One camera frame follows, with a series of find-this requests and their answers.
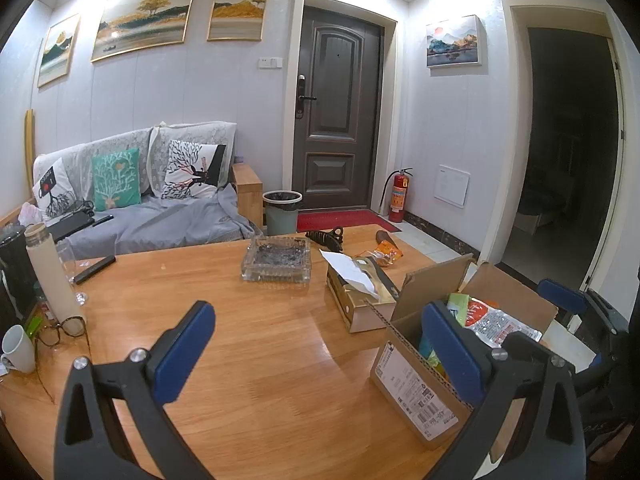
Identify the red and white snack packet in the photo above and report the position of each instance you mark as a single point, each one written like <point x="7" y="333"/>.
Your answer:
<point x="500" y="322"/>

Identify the yellow wooden stick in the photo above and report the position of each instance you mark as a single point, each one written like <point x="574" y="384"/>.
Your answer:
<point x="29" y="155"/>

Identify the gold tissue box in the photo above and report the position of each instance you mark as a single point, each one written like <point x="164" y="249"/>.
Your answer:
<point x="360" y="310"/>

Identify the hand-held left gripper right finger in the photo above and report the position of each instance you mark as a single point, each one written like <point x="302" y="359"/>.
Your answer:
<point x="450" y="355"/>

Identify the glass ashtray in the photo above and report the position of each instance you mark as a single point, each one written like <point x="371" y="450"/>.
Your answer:
<point x="275" y="260"/>

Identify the black remote control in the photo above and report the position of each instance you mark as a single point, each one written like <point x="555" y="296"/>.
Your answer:
<point x="95" y="270"/>

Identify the teal deer pillow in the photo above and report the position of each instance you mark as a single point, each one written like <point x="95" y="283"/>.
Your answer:
<point x="116" y="180"/>

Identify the green snack packet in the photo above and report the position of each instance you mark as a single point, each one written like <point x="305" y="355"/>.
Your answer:
<point x="457" y="307"/>

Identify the black rimmed eyeglasses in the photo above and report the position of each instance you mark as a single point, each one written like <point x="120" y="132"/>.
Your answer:
<point x="60" y="330"/>

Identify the black and white tree pillow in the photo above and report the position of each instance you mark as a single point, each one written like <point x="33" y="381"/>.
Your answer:
<point x="192" y="170"/>

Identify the black tablet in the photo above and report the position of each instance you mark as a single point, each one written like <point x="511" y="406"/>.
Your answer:
<point x="72" y="225"/>

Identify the narrow golden landscape painting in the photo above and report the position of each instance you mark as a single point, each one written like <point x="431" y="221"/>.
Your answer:
<point x="237" y="10"/>

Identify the white bed frame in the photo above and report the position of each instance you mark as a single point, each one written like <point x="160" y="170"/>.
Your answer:
<point x="530" y="220"/>

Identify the black claw clip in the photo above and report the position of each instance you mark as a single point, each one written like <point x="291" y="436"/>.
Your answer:
<point x="322" y="237"/>

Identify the pink cloth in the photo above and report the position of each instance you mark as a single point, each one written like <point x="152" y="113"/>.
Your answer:
<point x="31" y="214"/>

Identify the white tissue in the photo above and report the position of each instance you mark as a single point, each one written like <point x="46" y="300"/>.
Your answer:
<point x="345" y="265"/>

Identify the cardboard box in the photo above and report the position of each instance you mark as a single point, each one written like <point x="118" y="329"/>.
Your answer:
<point x="425" y="400"/>

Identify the white wall panel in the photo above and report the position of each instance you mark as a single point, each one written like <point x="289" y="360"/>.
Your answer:
<point x="451" y="185"/>

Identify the green lighter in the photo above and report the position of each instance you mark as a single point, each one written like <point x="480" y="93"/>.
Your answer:
<point x="33" y="325"/>

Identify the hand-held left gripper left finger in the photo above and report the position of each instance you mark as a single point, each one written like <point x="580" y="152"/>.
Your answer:
<point x="185" y="355"/>

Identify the dark brown door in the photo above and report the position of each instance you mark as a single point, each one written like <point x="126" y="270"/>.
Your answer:
<point x="335" y="85"/>

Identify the wide golden landscape painting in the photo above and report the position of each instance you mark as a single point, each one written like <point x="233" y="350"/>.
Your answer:
<point x="145" y="20"/>

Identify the grey blanket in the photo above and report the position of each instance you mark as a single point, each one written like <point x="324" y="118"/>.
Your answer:
<point x="175" y="225"/>

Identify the cream thermos bottle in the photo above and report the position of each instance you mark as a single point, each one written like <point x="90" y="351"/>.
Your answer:
<point x="50" y="275"/>

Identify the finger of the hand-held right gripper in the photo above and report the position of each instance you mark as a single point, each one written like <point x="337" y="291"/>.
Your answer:
<point x="597" y="367"/>
<point x="560" y="295"/>

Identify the grey sofa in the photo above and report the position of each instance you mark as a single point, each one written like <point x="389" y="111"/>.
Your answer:
<point x="247" y="190"/>

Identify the white mug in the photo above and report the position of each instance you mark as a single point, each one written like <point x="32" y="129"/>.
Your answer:
<point x="20" y="350"/>

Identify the small blue mountain painting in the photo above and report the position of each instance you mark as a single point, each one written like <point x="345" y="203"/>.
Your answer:
<point x="455" y="42"/>

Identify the white light switch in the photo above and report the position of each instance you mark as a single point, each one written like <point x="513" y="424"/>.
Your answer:
<point x="269" y="63"/>

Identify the grey trash bin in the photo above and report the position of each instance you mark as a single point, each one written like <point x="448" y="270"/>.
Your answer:
<point x="281" y="217"/>

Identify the red doormat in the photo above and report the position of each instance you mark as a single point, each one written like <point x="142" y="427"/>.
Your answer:
<point x="345" y="220"/>

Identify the orange snack bag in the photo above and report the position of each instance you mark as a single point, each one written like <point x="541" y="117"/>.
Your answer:
<point x="389" y="252"/>

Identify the green mountain painting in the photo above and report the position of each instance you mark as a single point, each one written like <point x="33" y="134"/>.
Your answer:
<point x="59" y="50"/>

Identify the white pillow red black print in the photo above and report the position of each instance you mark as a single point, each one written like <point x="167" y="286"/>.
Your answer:
<point x="52" y="187"/>

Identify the red fire extinguisher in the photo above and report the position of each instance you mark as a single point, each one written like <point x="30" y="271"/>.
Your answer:
<point x="397" y="200"/>

